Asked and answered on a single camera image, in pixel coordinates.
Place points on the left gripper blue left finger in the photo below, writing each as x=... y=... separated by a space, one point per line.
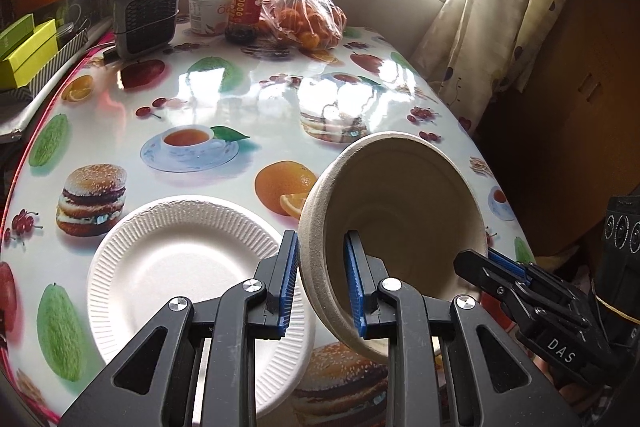
x=278 y=274

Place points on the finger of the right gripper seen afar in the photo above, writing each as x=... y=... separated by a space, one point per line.
x=479 y=271

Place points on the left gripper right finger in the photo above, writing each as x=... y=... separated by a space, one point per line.
x=363 y=274

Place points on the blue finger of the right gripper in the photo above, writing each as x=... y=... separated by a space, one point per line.
x=507 y=262

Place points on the white paper plate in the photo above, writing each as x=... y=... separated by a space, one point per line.
x=189 y=246

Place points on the beige pulp bowl large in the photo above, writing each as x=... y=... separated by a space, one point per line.
x=411 y=208

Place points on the fruit print tablecloth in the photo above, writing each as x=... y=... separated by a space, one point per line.
x=201 y=117

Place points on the floral curtain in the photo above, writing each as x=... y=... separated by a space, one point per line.
x=476 y=49

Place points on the red label sauce jar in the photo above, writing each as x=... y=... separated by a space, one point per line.
x=243 y=20

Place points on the black small heater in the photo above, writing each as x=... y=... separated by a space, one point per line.
x=143 y=26

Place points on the striped box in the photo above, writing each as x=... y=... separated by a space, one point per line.
x=28 y=92

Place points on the yellow green box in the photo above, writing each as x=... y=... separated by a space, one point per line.
x=21 y=65

